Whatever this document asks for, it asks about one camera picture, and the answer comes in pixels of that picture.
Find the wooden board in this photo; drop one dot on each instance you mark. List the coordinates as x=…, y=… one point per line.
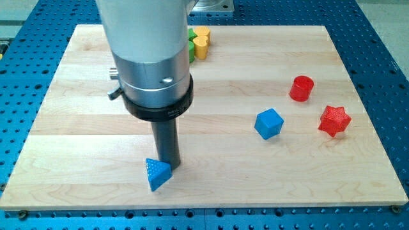
x=86, y=152

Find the yellow heart block front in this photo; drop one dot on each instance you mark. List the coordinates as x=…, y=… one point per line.
x=200, y=47

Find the blue perforated table plate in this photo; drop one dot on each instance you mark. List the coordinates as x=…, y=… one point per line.
x=33, y=57

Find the green block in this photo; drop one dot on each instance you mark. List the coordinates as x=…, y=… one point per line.
x=191, y=52
x=192, y=35

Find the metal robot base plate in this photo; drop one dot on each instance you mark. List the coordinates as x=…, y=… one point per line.
x=214, y=7

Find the red cylinder block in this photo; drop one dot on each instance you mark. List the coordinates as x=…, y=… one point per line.
x=301, y=88

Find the blue triangle block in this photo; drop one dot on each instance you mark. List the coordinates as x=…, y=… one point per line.
x=158, y=173

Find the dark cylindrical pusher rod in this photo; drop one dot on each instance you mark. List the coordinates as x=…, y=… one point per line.
x=166, y=141

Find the yellow heart block rear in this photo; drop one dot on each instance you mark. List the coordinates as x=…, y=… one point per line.
x=203, y=31

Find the red star block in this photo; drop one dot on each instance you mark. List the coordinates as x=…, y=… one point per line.
x=334, y=120

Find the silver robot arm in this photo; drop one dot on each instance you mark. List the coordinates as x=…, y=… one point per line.
x=149, y=42

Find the blue cube block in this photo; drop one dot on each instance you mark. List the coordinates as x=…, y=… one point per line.
x=268, y=123

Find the yellow heart block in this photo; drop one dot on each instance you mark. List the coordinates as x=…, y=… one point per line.
x=200, y=47
x=203, y=31

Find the green block rear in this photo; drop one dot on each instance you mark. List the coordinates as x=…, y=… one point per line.
x=192, y=35

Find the green block front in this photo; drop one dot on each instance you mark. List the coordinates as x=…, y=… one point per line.
x=191, y=52

